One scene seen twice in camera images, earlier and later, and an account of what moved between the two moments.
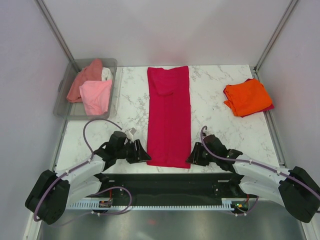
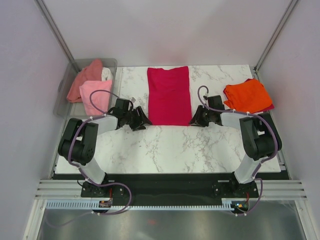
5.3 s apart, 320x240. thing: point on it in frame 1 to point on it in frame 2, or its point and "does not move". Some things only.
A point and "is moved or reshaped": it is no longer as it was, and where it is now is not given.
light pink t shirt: (96, 96) does not move
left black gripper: (142, 155) to (141, 121)
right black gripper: (194, 157) to (197, 120)
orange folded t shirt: (247, 97) does not move
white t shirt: (106, 73) does not move
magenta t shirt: (168, 117) is moved or reshaped
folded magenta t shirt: (270, 108) does not move
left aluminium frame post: (42, 6) does not move
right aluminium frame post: (290, 8) does not move
